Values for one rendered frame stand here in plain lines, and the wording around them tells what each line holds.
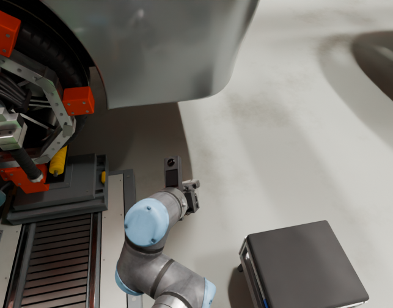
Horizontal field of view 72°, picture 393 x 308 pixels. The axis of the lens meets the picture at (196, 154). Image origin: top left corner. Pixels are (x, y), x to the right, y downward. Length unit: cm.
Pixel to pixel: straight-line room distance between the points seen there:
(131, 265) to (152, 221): 12
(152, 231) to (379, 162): 196
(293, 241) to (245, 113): 128
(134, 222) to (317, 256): 91
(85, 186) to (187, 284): 110
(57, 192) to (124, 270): 104
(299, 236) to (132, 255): 87
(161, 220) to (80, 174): 114
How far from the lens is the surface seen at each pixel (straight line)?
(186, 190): 77
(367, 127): 257
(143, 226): 58
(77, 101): 103
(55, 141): 118
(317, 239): 136
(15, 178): 138
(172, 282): 62
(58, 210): 165
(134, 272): 65
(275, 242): 129
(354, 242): 186
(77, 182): 164
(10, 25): 95
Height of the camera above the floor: 148
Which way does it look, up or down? 50 degrees down
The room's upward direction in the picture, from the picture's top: 2 degrees clockwise
